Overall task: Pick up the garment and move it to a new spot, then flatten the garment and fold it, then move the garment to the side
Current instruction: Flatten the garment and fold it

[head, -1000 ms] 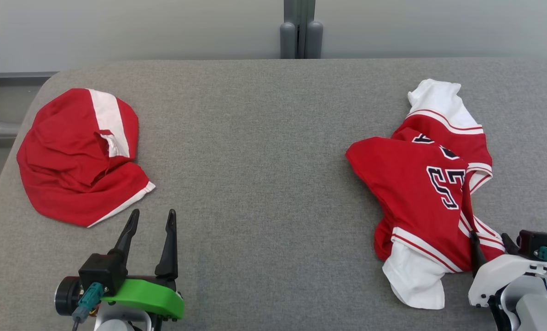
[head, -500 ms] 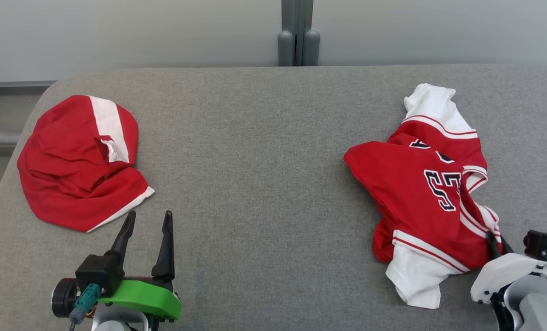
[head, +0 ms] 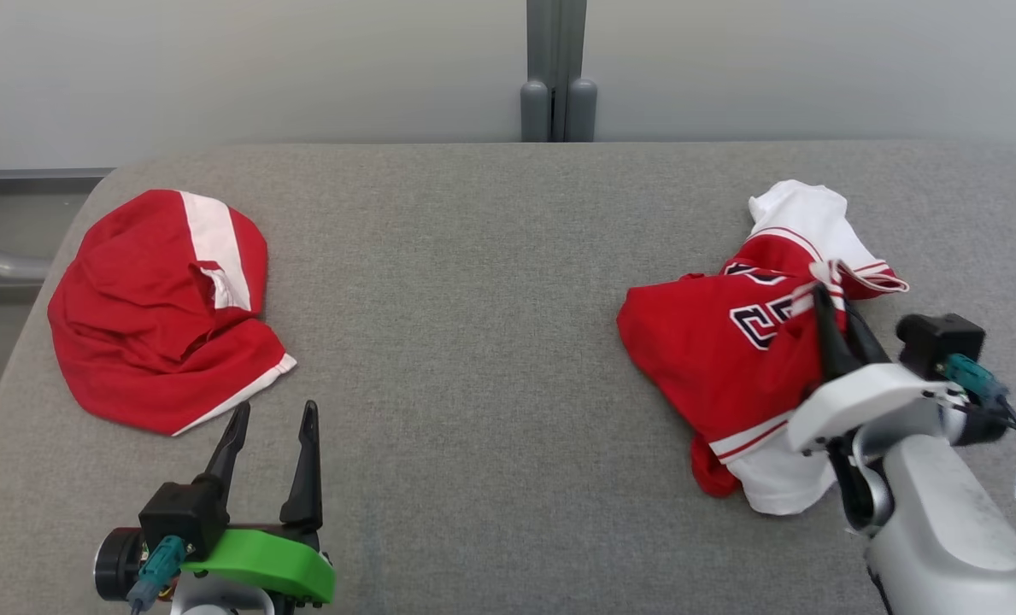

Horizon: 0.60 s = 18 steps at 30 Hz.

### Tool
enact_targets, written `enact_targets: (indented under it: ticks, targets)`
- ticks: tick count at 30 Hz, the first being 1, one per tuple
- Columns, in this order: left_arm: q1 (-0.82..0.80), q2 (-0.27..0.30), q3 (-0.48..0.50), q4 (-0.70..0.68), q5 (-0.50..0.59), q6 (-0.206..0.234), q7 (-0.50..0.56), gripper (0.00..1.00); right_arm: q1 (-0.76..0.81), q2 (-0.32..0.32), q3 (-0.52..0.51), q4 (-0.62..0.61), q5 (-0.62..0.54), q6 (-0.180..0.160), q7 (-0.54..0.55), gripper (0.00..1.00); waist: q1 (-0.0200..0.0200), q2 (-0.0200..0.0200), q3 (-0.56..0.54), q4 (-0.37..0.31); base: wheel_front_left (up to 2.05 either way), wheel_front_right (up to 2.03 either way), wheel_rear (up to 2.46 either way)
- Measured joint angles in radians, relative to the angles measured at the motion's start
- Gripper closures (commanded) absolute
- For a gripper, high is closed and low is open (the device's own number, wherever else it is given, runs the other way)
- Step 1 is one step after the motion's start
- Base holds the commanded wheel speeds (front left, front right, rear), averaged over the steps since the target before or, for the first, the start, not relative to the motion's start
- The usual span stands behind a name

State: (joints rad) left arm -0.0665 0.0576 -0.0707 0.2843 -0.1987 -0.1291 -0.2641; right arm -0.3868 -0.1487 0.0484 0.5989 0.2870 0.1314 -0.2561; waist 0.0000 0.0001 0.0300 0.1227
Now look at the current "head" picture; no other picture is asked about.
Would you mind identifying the red shorts with white stripe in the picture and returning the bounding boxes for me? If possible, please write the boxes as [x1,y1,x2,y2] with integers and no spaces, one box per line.
[46,189,297,437]

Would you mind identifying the grey curved floor tube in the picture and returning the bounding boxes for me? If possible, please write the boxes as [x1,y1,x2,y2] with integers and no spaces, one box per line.
[0,224,53,287]

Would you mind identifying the left arm cable teal plug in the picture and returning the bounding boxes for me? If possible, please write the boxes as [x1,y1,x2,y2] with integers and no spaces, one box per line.
[127,536,188,615]

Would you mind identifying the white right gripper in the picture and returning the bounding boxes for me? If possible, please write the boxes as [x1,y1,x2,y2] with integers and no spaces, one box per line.
[785,285,972,455]

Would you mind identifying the grey double partition post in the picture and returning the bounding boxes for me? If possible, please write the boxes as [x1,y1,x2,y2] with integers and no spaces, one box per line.
[520,0,598,144]

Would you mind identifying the right arm cable teal plug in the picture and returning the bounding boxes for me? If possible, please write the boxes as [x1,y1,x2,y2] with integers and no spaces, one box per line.
[939,353,1016,556]

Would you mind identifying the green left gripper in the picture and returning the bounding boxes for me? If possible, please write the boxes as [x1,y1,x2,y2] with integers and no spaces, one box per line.
[179,399,338,607]

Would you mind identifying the red white numbered jersey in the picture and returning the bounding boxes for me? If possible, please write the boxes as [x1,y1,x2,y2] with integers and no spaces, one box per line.
[616,179,910,518]

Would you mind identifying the grey wall base rail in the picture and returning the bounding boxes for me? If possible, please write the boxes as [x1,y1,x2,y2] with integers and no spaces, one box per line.
[0,167,117,183]

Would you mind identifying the arm cable teal plug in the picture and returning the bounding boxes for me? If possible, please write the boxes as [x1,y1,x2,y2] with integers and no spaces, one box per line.
[127,536,188,615]
[939,353,1016,556]

